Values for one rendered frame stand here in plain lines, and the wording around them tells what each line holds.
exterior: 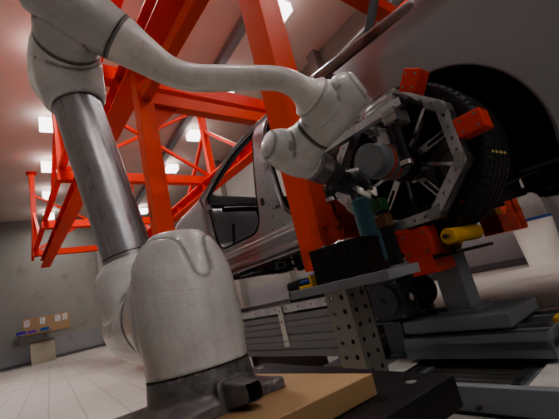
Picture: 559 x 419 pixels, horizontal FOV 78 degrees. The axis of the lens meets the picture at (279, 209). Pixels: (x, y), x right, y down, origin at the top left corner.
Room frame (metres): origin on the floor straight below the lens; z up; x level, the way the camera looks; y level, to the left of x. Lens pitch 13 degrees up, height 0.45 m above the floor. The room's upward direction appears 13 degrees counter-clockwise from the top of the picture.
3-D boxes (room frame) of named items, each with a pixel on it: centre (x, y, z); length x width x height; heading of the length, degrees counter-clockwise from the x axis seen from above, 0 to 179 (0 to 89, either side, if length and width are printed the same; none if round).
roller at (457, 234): (1.31, -0.65, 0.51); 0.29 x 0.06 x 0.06; 131
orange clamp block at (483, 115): (1.10, -0.71, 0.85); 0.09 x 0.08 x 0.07; 41
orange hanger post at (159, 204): (3.10, 1.12, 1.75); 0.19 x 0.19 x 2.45; 41
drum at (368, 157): (1.29, -0.44, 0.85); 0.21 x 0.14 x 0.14; 131
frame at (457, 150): (1.34, -0.50, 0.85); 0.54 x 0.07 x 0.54; 41
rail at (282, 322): (2.63, 0.63, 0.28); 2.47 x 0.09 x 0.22; 41
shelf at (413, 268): (1.19, -0.17, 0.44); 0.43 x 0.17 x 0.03; 41
